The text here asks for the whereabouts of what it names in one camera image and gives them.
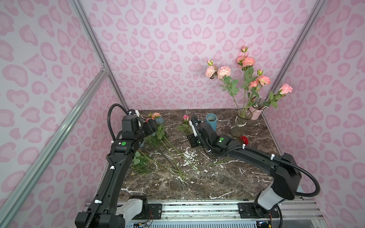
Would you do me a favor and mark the pale pink rose spray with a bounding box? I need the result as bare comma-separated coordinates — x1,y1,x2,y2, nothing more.
205,59,240,110

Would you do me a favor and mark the pink peony spray stem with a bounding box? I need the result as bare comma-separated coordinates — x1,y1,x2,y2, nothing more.
236,46,271,117

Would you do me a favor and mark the pink artificial rose stem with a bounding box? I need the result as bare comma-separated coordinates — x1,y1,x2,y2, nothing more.
259,84,293,110

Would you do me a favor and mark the large pink rose stem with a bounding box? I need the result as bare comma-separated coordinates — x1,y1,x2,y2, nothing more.
148,112,162,120

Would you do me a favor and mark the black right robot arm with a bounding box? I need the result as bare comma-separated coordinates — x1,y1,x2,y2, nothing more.
188,119,320,211

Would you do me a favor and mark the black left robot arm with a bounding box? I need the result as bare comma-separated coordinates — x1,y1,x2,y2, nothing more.
75,104,158,228

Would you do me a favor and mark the teal ceramic vase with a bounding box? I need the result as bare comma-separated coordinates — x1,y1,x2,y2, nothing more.
205,114,218,131

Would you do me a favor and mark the clear glass vase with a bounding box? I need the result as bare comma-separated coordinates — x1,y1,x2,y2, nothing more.
230,108,252,137

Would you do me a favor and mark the blue artificial rose bunch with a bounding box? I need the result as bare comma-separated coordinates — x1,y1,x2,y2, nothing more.
155,117,164,126

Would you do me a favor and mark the small magenta flower stem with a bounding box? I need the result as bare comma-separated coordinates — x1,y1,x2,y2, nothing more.
177,115,193,135

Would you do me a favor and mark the red carnation flower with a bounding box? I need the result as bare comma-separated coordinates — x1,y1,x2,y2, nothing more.
240,135,249,145

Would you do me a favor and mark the pink pencil cup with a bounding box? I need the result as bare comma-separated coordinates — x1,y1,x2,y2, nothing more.
249,96,263,120

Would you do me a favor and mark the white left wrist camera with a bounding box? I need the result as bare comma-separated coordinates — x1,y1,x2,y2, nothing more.
129,109,141,122

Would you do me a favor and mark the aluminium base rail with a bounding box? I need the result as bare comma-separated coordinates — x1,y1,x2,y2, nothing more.
126,199,328,228

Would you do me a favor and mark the aluminium frame post left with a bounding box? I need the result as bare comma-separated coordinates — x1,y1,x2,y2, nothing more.
70,0,129,110

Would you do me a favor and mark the aluminium frame post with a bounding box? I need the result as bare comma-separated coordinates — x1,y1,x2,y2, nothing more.
266,0,327,99
70,0,129,110

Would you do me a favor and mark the diagonal aluminium frame bar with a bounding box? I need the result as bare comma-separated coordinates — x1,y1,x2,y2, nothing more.
1,68,110,228

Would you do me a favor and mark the aluminium frame post right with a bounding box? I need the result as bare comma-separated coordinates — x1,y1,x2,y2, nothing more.
266,0,327,99

